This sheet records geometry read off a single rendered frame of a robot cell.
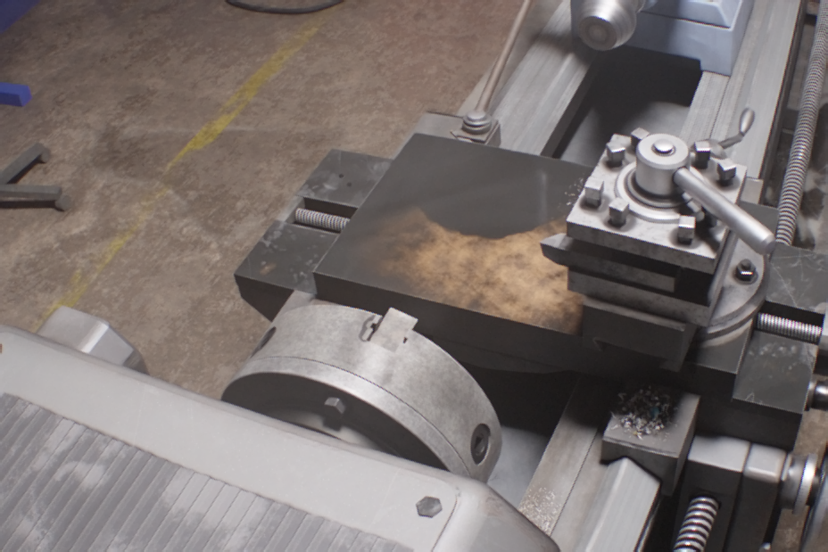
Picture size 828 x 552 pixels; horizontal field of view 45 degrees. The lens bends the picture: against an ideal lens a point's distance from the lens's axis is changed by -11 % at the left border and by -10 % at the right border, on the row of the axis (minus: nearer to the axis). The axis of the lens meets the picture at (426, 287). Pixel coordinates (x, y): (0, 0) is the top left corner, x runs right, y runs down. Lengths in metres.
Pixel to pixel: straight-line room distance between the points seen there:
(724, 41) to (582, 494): 0.93
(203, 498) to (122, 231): 2.49
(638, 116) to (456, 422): 1.17
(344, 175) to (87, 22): 2.88
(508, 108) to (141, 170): 1.75
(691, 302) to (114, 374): 0.63
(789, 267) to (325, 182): 0.70
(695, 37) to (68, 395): 1.40
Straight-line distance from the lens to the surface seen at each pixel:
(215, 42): 3.94
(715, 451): 1.36
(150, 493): 0.70
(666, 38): 1.94
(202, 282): 2.89
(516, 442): 1.46
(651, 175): 1.13
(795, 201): 1.85
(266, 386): 0.95
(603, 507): 1.24
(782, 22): 2.15
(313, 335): 0.94
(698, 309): 1.16
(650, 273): 1.15
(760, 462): 1.36
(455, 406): 0.93
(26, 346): 0.84
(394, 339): 0.95
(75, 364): 0.80
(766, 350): 1.38
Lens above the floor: 1.87
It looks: 43 degrees down
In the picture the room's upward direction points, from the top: 8 degrees counter-clockwise
